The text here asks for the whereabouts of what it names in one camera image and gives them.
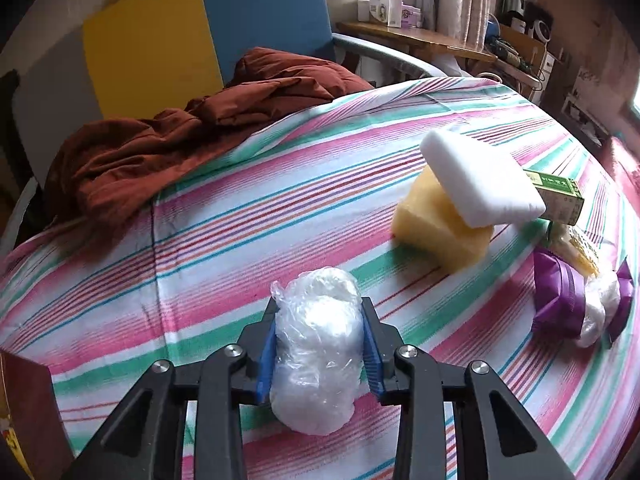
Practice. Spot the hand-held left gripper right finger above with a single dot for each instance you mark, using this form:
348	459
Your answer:
372	360

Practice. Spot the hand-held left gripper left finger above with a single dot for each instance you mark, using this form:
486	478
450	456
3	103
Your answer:
265	360

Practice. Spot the plastic-wrapped white bundle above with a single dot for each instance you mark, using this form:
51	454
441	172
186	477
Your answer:
315	350

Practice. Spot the purple snack packet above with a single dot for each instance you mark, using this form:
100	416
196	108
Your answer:
555	295
622	290

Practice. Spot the white sponge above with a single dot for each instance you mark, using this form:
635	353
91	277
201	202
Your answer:
480	180

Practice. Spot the white plastic bag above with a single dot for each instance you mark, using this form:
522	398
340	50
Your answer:
597	310

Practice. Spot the gold tin box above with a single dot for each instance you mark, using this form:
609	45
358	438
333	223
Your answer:
30	400

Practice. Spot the striped tablecloth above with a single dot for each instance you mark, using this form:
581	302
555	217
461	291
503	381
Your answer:
250	240

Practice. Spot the yellow sponge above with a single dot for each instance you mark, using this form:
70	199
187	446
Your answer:
440	240

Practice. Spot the yellow snack packet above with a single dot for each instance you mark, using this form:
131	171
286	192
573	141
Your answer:
580	250

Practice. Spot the brown cloth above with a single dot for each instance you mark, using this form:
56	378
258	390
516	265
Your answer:
150	155

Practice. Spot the green carton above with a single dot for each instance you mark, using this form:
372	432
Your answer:
560	200

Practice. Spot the wooden side desk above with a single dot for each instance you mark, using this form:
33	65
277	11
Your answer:
415	37

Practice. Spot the grey yellow blue chair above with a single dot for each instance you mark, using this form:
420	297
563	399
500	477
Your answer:
150	45

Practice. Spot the purple tissue box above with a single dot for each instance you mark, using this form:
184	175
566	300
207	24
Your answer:
411	16

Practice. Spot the brown cardboard box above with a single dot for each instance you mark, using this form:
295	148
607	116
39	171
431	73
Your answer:
515	42

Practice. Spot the small white carton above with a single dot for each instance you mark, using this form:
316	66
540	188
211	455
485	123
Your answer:
364	10

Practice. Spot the tall white carton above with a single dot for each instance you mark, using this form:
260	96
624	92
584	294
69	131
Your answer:
386	2

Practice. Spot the white round fan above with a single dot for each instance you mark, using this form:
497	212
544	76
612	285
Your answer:
541	30

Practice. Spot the patterned curtain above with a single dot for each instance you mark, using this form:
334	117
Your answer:
470	0

